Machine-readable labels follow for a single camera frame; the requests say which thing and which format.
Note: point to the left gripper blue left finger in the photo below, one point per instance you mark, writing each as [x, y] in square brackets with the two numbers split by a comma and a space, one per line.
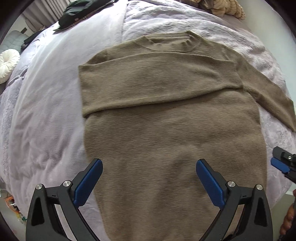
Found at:
[85, 181]

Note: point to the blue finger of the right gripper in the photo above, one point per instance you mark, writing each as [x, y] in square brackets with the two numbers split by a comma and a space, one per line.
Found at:
[284, 156]
[280, 165]

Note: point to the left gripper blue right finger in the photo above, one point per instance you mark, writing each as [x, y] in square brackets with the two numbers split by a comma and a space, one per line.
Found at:
[213, 182]

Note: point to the olive brown knit sweater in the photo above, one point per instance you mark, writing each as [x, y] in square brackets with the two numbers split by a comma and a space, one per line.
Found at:
[153, 107]

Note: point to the beige striped clothes pile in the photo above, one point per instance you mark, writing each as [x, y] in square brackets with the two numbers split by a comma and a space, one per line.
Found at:
[218, 7]

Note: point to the person's right hand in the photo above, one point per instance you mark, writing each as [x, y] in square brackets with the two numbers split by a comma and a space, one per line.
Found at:
[287, 222]

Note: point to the lavender fleece blanket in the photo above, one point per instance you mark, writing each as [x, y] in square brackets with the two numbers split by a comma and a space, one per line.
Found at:
[46, 137]

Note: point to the lavender embossed bed cover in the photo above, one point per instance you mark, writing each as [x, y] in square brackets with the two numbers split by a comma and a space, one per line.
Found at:
[142, 18]

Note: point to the round white pleated cushion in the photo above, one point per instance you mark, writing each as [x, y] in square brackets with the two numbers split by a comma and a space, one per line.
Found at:
[9, 60]

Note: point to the grey upholstered chair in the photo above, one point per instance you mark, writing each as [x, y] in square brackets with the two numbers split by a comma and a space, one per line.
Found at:
[13, 40]

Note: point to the dark green black garment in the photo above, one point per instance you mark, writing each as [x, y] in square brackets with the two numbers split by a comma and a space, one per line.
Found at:
[79, 11]

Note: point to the grey curtain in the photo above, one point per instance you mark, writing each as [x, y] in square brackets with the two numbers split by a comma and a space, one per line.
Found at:
[44, 13]

